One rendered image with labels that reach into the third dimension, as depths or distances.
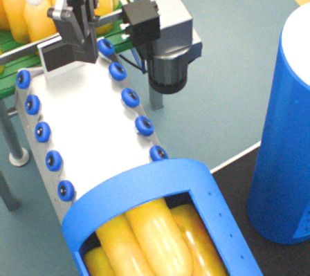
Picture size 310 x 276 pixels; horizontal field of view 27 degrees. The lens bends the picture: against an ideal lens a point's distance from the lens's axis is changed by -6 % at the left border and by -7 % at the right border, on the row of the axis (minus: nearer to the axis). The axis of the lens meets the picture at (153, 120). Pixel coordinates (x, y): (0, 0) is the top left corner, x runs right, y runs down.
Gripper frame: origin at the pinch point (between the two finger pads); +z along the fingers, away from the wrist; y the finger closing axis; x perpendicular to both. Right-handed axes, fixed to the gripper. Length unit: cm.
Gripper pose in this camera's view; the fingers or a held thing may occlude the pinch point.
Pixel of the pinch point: (84, 42)
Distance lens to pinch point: 89.7
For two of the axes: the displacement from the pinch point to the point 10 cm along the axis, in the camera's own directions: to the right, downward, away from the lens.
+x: -9.7, -1.9, 1.5
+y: 2.4, -8.3, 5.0
